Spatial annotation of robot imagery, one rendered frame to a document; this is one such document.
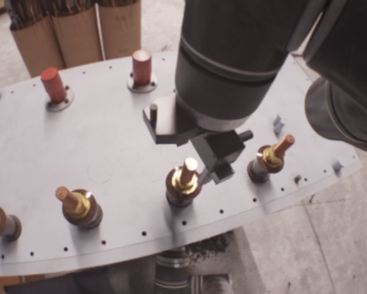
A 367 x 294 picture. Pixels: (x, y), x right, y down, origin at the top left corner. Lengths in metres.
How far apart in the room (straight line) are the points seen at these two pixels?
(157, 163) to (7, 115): 0.64
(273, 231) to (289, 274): 0.47
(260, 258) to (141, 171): 1.72
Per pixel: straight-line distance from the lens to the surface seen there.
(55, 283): 1.22
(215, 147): 0.29
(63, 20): 2.01
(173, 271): 0.71
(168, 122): 0.26
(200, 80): 0.20
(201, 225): 0.63
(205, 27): 0.18
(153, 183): 0.65
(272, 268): 2.26
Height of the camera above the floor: 1.98
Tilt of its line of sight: 60 degrees down
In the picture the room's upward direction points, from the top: 14 degrees clockwise
